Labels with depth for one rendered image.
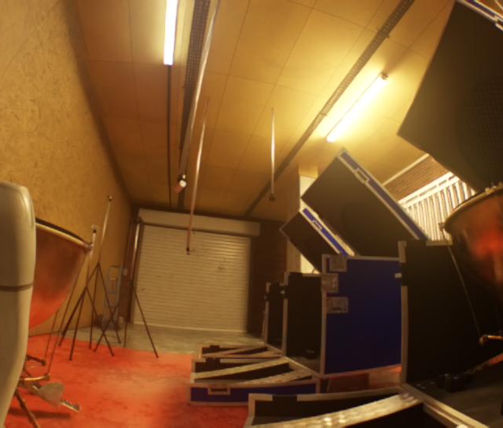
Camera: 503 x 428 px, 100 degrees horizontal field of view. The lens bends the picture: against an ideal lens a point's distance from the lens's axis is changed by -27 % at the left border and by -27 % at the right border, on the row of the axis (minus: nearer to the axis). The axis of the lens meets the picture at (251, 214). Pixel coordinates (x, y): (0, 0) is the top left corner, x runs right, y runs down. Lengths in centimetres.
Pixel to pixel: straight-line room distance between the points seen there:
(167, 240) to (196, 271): 114
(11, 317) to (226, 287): 723
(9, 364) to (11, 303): 13
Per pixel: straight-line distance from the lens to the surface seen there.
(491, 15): 141
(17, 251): 54
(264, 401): 157
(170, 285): 756
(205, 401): 176
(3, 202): 54
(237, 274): 773
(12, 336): 61
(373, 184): 224
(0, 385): 64
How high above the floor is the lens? 59
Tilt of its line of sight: 19 degrees up
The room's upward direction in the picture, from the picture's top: 3 degrees clockwise
